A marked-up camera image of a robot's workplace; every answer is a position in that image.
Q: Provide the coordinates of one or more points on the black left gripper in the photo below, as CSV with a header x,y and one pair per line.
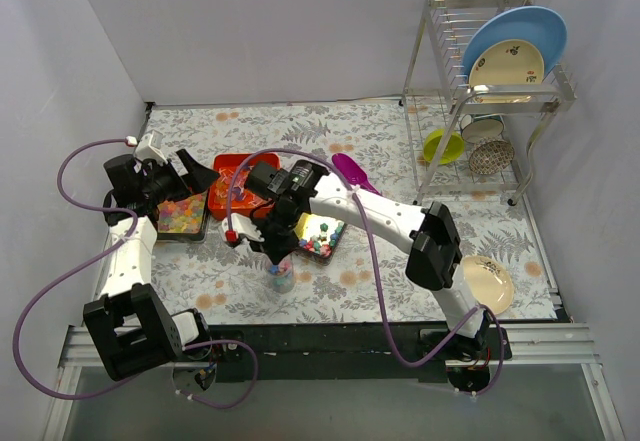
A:
x,y
180,179

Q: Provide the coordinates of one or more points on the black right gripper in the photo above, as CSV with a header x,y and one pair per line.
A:
x,y
275,245

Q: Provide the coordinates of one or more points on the orange tray of lollipops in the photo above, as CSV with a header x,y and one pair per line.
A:
x,y
243,201

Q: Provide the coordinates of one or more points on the tin of opaque star candies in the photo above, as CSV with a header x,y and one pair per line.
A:
x,y
318,237

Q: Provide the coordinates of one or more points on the tin of translucent star candies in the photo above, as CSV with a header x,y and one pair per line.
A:
x,y
183,221

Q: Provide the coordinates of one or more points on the clear glass jar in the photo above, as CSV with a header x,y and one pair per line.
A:
x,y
281,275

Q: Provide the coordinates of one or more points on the purple plastic scoop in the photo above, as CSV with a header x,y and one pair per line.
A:
x,y
353,172

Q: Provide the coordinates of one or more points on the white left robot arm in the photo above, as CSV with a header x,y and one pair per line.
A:
x,y
129,325

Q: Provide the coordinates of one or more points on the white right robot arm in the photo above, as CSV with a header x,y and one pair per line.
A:
x,y
428,236

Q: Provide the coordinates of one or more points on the floral table mat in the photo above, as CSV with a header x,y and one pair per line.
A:
x,y
364,280

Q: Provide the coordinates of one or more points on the metal dish rack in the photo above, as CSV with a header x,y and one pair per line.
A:
x,y
450,26

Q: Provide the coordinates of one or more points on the white blue rimmed bowl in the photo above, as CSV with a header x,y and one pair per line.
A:
x,y
474,129

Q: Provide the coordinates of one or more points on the mosaic patterned bowl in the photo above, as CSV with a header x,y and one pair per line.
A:
x,y
491,156

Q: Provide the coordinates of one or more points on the small cream plate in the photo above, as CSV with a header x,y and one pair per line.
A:
x,y
490,282

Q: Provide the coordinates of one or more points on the cream patterned plate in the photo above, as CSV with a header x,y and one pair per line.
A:
x,y
509,62

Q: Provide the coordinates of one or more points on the blue plate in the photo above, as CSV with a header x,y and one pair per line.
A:
x,y
542,27

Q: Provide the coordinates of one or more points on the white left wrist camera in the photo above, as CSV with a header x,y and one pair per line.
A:
x,y
148,147

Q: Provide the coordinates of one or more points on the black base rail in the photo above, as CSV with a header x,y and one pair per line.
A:
x,y
336,351

